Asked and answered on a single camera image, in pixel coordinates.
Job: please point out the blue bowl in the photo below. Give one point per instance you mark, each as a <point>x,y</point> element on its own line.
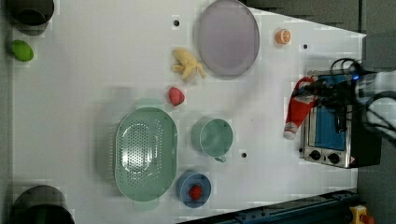
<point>189,179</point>

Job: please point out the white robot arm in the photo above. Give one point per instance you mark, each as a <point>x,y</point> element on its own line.
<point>372,97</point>

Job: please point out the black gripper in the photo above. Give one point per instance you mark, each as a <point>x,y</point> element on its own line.
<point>333,96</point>

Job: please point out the green mug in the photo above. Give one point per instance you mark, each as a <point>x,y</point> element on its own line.
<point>214,137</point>

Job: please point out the yellow plush banana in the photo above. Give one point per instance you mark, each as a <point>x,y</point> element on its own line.
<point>187,64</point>

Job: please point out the pink plush strawberry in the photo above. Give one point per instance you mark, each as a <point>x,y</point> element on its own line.
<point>176,96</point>

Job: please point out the green oval strainer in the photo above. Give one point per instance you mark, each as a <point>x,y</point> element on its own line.
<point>145,154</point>

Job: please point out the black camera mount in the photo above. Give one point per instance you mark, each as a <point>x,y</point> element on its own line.
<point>31,13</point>
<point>41,205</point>

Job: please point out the black toaster oven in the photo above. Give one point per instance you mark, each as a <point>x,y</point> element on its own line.
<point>338,141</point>

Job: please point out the red plush raspberry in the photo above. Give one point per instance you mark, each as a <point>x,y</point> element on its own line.
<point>195,192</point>

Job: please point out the black camera mount lower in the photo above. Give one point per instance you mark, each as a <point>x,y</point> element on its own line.
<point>41,205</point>

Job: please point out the orange slice toy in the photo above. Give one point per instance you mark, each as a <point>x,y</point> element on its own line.
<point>283,36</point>

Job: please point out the lilac round plate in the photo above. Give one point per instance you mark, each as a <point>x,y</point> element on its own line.
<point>228,38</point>

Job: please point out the yellow red emergency button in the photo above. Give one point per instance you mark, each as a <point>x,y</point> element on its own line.
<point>360,215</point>

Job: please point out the green plush lime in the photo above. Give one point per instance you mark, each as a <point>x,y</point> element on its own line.
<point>22,51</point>

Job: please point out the red plush ketchup bottle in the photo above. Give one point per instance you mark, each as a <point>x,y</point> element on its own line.
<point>301,101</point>

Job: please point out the black camera mount upper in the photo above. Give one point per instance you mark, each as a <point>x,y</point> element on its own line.
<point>31,13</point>

